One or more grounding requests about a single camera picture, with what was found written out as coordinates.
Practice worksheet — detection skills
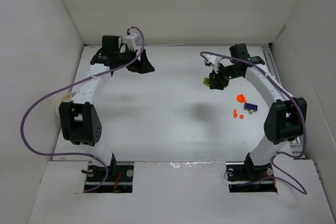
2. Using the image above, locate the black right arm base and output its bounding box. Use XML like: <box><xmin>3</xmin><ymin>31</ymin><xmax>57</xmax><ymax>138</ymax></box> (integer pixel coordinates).
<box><xmin>224</xmin><ymin>162</ymin><xmax>278</xmax><ymax>193</ymax></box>

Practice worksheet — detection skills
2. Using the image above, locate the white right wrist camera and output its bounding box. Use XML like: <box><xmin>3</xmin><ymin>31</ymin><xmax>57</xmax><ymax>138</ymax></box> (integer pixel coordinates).
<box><xmin>204</xmin><ymin>54</ymin><xmax>222</xmax><ymax>73</ymax></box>

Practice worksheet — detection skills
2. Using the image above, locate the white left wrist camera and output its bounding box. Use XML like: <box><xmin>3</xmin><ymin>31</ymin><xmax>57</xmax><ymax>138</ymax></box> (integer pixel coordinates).
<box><xmin>124</xmin><ymin>33</ymin><xmax>141</xmax><ymax>51</ymax></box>

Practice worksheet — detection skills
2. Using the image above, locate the dark blue lego brick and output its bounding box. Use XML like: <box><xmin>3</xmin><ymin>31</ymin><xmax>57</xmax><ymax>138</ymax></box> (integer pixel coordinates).
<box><xmin>244</xmin><ymin>103</ymin><xmax>258</xmax><ymax>112</ymax></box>

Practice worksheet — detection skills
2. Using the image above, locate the orange round lego piece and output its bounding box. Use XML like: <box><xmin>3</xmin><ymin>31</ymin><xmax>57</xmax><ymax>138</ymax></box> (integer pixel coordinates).
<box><xmin>236</xmin><ymin>94</ymin><xmax>247</xmax><ymax>103</ymax></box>

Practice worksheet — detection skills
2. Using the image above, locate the white divided round container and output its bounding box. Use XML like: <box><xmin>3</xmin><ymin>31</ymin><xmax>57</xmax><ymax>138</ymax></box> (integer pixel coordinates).
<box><xmin>56</xmin><ymin>92</ymin><xmax>76</xmax><ymax>117</ymax></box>

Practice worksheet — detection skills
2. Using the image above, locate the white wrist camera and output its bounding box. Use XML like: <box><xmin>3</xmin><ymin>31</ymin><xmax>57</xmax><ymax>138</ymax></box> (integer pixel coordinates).
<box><xmin>204</xmin><ymin>54</ymin><xmax>222</xmax><ymax>73</ymax></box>
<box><xmin>124</xmin><ymin>33</ymin><xmax>141</xmax><ymax>51</ymax></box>

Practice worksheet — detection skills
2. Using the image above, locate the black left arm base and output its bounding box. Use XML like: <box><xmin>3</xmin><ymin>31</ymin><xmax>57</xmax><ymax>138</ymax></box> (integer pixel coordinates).
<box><xmin>81</xmin><ymin>162</ymin><xmax>134</xmax><ymax>194</ymax></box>

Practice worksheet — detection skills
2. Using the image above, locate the small orange lego piece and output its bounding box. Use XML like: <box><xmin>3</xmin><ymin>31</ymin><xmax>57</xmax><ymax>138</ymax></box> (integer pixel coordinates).
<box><xmin>233</xmin><ymin>109</ymin><xmax>238</xmax><ymax>118</ymax></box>

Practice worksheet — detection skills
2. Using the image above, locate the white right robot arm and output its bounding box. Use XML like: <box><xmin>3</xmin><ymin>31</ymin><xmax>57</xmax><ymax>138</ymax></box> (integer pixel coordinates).
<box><xmin>204</xmin><ymin>44</ymin><xmax>307</xmax><ymax>182</ymax></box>

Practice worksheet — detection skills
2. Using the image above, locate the lime green lego slope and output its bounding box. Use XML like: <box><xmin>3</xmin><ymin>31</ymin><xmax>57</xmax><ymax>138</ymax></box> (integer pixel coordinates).
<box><xmin>203</xmin><ymin>78</ymin><xmax>211</xmax><ymax>87</ymax></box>

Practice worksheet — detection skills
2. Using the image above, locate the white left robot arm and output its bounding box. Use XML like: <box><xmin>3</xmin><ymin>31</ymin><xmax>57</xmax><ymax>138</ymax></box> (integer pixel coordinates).
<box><xmin>58</xmin><ymin>33</ymin><xmax>155</xmax><ymax>173</ymax></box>

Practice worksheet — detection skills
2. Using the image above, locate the aluminium rail at table edge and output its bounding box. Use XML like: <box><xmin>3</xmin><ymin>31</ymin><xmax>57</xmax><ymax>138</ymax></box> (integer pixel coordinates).
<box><xmin>262</xmin><ymin>45</ymin><xmax>281</xmax><ymax>84</ymax></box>

